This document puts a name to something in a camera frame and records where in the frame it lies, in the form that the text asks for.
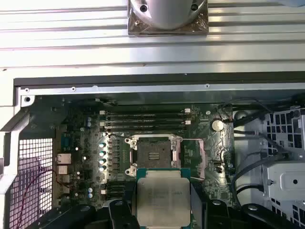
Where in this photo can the teal rear port connector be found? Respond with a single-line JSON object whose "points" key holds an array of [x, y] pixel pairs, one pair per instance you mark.
{"points": [[66, 141]]}

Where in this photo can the CPU socket with metal frame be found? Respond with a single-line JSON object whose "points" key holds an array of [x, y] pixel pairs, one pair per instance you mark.
{"points": [[155, 152]]}

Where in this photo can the RAM slot with white latch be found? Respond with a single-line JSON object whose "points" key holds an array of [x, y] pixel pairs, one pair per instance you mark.
{"points": [[115, 190], [145, 126], [145, 116]]}

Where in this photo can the RAM slot with black latch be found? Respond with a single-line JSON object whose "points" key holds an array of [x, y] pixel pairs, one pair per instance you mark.
{"points": [[145, 131], [145, 121], [115, 184], [115, 197]]}

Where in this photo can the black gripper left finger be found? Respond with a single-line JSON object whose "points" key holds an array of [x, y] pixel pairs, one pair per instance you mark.
{"points": [[129, 210]]}

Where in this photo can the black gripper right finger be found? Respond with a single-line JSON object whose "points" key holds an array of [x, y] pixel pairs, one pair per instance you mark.
{"points": [[197, 210]]}

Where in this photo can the silver rear port block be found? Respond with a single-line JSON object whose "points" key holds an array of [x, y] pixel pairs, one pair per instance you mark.
{"points": [[63, 170], [64, 158]]}

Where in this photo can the green motherboard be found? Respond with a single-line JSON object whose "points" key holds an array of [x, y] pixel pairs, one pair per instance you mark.
{"points": [[195, 152]]}

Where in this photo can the silver CPU with green edge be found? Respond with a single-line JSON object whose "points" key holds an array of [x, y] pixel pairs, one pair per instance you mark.
{"points": [[162, 190]]}

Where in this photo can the metal socket cover frame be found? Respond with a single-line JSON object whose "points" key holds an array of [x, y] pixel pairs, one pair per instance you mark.
{"points": [[201, 159]]}

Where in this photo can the grey metal PC case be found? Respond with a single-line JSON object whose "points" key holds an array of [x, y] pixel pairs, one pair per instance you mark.
{"points": [[152, 91]]}

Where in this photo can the perforated metal drive cage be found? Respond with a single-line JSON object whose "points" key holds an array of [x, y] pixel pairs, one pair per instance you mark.
{"points": [[278, 171]]}

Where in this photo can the round silver coin battery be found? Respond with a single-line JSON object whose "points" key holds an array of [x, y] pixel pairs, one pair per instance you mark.
{"points": [[217, 125]]}

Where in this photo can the teal-topped capacitor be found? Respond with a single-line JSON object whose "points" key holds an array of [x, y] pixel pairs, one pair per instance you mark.
{"points": [[90, 190], [90, 195], [102, 161], [89, 124], [102, 145], [89, 118], [103, 153], [102, 169]]}

